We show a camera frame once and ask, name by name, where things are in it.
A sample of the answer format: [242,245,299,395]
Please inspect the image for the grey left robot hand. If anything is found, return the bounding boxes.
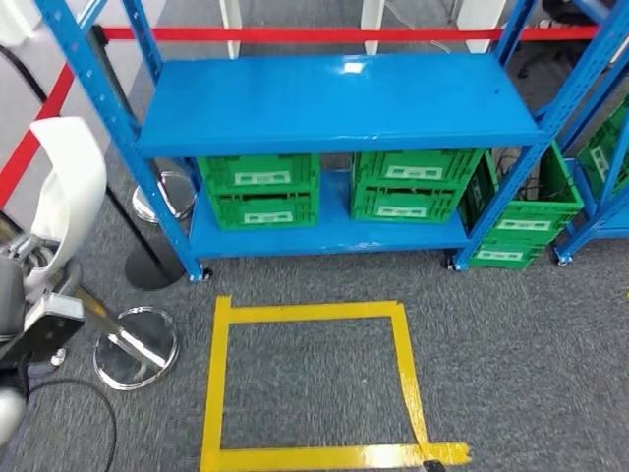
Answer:
[0,234,84,341]

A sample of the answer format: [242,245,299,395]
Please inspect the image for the white curved plastic part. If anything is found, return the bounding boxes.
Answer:
[22,117,109,304]

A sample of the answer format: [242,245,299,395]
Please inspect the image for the blue metal shelf rack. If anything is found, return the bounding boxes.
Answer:
[34,0,629,283]
[532,0,629,267]

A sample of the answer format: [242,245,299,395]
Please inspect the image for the red barrier belt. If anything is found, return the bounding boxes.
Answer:
[100,26,601,44]
[0,63,75,211]

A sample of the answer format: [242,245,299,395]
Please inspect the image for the chrome barrier stanchion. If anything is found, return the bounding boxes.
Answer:
[73,283,179,392]

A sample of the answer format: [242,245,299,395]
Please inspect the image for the chrome stanchion base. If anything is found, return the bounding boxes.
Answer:
[131,170,198,225]

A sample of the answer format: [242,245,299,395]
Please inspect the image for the yellow floor tape square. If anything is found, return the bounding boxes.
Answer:
[201,296,472,472]

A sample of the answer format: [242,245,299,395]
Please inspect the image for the white desk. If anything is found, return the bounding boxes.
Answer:
[219,0,388,60]

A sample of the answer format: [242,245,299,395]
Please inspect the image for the white desk panel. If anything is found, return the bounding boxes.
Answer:
[456,0,508,55]

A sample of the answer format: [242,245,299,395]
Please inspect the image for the black office chair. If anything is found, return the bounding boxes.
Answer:
[516,0,602,80]

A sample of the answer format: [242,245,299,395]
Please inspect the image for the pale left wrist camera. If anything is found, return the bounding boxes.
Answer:
[0,293,86,371]

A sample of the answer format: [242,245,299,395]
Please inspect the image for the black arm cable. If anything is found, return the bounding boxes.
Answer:
[26,379,118,472]

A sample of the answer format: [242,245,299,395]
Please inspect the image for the white floor cable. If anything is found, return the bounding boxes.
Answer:
[385,0,452,55]

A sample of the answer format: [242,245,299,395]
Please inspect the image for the dark cable bundle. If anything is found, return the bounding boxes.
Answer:
[493,147,577,205]

